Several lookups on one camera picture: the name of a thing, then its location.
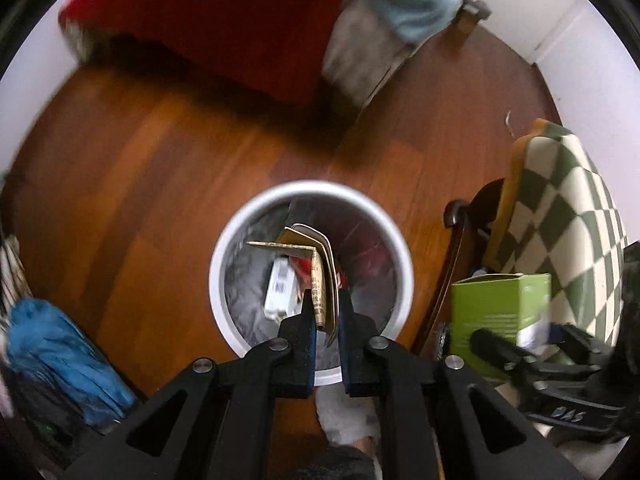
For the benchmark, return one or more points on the green white checkered tablecloth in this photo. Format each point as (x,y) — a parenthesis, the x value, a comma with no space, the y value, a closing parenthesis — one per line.
(557,217)

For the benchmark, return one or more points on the black trash bag liner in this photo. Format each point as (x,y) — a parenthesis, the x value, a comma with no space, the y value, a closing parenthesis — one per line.
(357,245)

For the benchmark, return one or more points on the red bed blanket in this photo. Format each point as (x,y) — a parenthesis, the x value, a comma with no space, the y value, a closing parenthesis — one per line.
(276,47)

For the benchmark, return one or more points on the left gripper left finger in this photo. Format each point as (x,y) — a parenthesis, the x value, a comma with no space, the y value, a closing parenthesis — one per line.
(212,421)

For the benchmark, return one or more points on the brown cardboard piece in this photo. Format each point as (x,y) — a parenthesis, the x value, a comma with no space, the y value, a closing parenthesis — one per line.
(303,242)

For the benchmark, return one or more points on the checkered beige quilt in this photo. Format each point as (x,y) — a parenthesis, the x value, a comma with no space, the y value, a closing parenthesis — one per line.
(362,56)

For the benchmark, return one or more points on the white round trash bin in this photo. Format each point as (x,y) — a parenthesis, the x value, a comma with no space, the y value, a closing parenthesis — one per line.
(328,370)

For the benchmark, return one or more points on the blue jacket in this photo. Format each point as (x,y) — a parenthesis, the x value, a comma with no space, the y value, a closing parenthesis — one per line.
(46,347)

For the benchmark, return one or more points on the DHA pure milk carton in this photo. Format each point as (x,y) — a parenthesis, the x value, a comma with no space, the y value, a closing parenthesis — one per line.
(302,269)

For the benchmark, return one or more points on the white small box in bin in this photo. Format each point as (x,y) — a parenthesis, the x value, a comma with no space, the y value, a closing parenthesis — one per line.
(281,295)

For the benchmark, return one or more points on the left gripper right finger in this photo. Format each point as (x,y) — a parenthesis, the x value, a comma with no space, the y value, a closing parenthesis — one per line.
(440,420)

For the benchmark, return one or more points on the dark wooden chair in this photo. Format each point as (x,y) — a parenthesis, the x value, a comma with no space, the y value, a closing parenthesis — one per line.
(468,222)

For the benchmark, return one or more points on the green white medicine box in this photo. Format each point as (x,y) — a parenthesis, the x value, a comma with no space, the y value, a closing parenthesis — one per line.
(512,306)

